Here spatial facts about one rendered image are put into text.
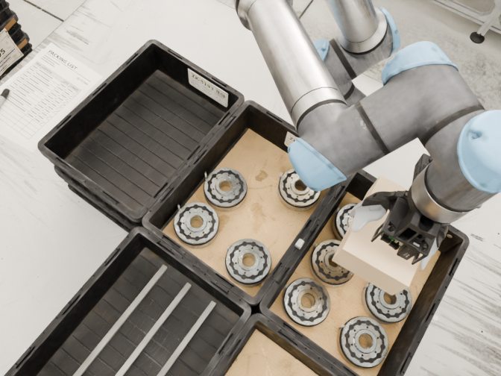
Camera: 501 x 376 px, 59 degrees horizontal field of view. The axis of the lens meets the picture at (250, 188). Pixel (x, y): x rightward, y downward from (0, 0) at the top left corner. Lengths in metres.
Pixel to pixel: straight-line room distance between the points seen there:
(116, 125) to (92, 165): 0.12
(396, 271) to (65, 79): 1.10
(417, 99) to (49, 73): 1.17
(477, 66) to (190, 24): 1.71
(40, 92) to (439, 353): 1.30
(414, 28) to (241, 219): 1.95
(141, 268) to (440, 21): 2.30
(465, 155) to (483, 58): 2.32
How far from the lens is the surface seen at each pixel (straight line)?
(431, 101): 0.53
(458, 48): 2.78
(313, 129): 0.56
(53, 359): 1.04
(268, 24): 0.70
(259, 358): 0.99
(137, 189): 1.09
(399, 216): 0.66
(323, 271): 1.01
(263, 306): 0.90
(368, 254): 0.76
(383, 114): 0.53
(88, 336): 1.02
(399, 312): 1.04
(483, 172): 0.50
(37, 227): 1.26
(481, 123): 0.50
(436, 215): 0.59
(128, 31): 1.55
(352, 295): 1.04
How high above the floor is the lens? 1.81
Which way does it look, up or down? 66 degrees down
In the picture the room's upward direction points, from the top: 10 degrees clockwise
